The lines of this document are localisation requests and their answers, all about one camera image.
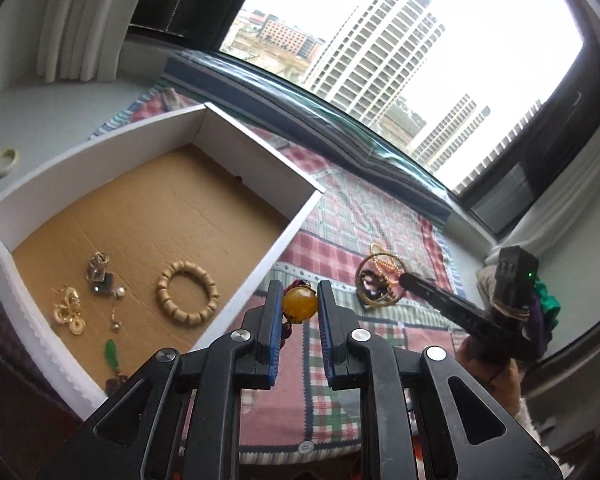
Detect amber bead necklace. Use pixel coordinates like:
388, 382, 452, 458
279, 278, 321, 346

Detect beige wooden bead bracelet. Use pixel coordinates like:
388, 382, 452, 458
154, 259, 221, 328

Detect green jade pendant dark cord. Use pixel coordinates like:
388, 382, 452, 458
104, 338, 130, 394

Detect black square pendant pearl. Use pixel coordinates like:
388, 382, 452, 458
91, 272, 126, 334

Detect silver crystal brooch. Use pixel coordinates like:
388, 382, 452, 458
85, 252, 109, 283

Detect gold chain flower earrings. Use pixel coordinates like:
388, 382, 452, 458
53, 286, 86, 336

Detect right hand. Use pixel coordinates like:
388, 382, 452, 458
455, 337, 521, 417

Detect green cloth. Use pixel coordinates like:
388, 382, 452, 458
532, 278, 562, 349

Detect plaid patchwork quilt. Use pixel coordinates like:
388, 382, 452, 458
86, 56, 487, 466

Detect right dark curtain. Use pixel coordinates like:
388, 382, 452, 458
460, 40, 600, 240

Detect white cardboard box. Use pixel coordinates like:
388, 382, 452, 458
0, 104, 325, 418

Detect pale jade bangle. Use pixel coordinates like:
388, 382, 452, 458
0, 148, 19, 179

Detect white curtain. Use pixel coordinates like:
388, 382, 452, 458
36, 0, 140, 82

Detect black camera box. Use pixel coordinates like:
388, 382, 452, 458
493, 246, 539, 310

